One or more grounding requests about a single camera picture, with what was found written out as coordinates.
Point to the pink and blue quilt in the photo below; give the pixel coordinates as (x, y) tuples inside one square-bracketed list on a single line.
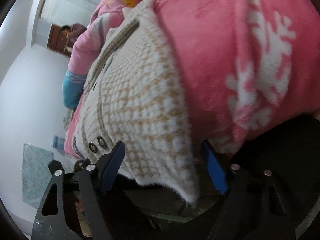
[(108, 14)]

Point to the pink floral fleece blanket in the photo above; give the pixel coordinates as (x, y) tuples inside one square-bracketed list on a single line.
[(245, 65)]

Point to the brown wooden door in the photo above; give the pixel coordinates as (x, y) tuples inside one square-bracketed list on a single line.
[(58, 42)]

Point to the teal floor mat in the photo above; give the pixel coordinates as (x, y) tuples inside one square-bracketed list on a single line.
[(35, 174)]

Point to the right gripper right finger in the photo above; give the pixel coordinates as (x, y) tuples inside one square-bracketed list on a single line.
[(251, 207)]

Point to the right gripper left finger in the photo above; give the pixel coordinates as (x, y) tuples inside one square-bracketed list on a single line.
[(57, 217)]

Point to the beige white houndstooth garment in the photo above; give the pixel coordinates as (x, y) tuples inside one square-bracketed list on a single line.
[(133, 94)]

